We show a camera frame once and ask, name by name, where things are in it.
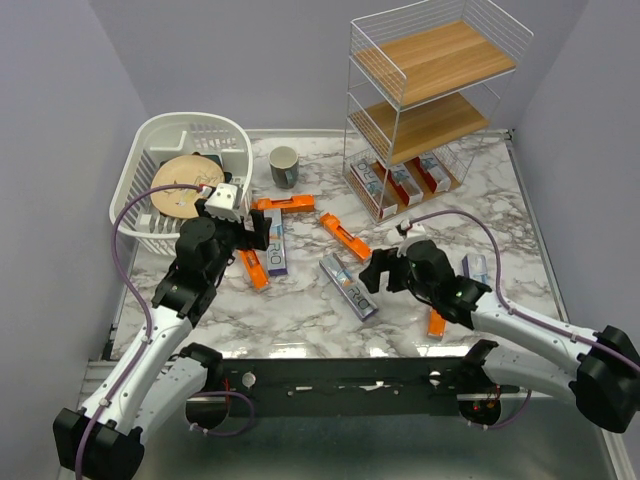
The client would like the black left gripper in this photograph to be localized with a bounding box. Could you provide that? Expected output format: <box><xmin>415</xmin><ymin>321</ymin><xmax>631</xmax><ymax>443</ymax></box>
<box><xmin>196</xmin><ymin>198</ymin><xmax>272</xmax><ymax>282</ymax></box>

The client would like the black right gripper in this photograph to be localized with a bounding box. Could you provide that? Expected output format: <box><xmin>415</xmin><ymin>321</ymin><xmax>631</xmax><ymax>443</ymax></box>
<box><xmin>358</xmin><ymin>246</ymin><xmax>437</xmax><ymax>302</ymax></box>

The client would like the purple silver toothpaste box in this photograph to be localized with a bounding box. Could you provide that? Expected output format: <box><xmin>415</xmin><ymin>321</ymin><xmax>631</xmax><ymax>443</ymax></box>
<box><xmin>319</xmin><ymin>253</ymin><xmax>378</xmax><ymax>321</ymax></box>
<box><xmin>462</xmin><ymin>253</ymin><xmax>491</xmax><ymax>286</ymax></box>
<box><xmin>264</xmin><ymin>208</ymin><xmax>288</xmax><ymax>277</ymax></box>

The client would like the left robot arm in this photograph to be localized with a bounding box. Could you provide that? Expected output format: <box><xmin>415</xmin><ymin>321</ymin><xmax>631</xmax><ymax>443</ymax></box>
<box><xmin>53</xmin><ymin>183</ymin><xmax>271</xmax><ymax>479</ymax></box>

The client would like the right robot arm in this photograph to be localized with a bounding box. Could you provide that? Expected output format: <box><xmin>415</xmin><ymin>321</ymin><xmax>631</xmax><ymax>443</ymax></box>
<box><xmin>359</xmin><ymin>240</ymin><xmax>639</xmax><ymax>433</ymax></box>

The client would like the orange toothpaste box centre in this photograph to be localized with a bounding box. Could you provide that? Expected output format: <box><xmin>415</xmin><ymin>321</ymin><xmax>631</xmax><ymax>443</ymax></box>
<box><xmin>319</xmin><ymin>213</ymin><xmax>372</xmax><ymax>263</ymax></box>

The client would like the orange toothpaste box left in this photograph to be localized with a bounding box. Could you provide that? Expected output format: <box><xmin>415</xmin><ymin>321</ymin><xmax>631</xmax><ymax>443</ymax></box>
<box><xmin>239</xmin><ymin>250</ymin><xmax>269</xmax><ymax>291</ymax></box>

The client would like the orange toothpaste box near mug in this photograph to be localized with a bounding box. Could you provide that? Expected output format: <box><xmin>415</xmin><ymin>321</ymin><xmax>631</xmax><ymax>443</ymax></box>
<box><xmin>252</xmin><ymin>195</ymin><xmax>315</xmax><ymax>213</ymax></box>

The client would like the orange toothpaste box right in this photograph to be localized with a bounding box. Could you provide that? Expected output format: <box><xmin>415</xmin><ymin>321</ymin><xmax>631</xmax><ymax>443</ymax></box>
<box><xmin>426</xmin><ymin>309</ymin><xmax>447</xmax><ymax>340</ymax></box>

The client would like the beige painted plate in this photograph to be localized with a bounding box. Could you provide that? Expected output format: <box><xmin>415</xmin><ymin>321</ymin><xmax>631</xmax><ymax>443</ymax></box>
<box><xmin>151</xmin><ymin>154</ymin><xmax>224</xmax><ymax>220</ymax></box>

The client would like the dark green ceramic mug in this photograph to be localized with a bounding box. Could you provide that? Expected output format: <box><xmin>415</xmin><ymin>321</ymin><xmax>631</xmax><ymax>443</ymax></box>
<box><xmin>269</xmin><ymin>146</ymin><xmax>299</xmax><ymax>189</ymax></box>

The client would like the white plastic dish basket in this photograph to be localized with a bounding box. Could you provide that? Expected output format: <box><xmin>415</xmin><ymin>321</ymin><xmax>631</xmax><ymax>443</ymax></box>
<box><xmin>109</xmin><ymin>112</ymin><xmax>253</xmax><ymax>256</ymax></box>

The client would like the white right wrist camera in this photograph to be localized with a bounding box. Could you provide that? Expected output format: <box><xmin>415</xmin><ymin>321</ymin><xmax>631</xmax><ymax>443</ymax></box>
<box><xmin>396</xmin><ymin>220</ymin><xmax>428</xmax><ymax>251</ymax></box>

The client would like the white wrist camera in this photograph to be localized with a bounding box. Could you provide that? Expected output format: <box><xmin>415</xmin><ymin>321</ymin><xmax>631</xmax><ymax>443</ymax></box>
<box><xmin>204</xmin><ymin>183</ymin><xmax>244</xmax><ymax>223</ymax></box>
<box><xmin>396</xmin><ymin>220</ymin><xmax>428</xmax><ymax>251</ymax></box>

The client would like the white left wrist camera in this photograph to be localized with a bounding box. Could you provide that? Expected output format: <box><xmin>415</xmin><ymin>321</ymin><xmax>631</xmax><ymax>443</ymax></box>
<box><xmin>204</xmin><ymin>183</ymin><xmax>244</xmax><ymax>223</ymax></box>

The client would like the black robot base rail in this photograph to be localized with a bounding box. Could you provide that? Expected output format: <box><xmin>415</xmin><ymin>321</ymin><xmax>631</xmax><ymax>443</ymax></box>
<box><xmin>164</xmin><ymin>342</ymin><xmax>521</xmax><ymax>419</ymax></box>

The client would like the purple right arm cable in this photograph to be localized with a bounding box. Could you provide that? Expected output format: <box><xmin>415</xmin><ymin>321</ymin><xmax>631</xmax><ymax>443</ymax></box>
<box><xmin>407</xmin><ymin>209</ymin><xmax>640</xmax><ymax>374</ymax></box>

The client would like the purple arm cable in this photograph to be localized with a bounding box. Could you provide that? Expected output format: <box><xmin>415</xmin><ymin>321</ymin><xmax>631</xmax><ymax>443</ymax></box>
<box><xmin>407</xmin><ymin>209</ymin><xmax>640</xmax><ymax>374</ymax></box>
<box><xmin>74</xmin><ymin>183</ymin><xmax>214</xmax><ymax>476</ymax></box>

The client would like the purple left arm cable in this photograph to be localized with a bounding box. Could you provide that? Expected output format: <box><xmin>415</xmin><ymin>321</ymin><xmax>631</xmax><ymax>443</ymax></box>
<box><xmin>74</xmin><ymin>183</ymin><xmax>214</xmax><ymax>476</ymax></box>

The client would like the white wire wooden shelf rack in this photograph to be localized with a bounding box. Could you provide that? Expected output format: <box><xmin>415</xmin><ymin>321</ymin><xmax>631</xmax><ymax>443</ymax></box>
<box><xmin>342</xmin><ymin>1</ymin><xmax>534</xmax><ymax>223</ymax></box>

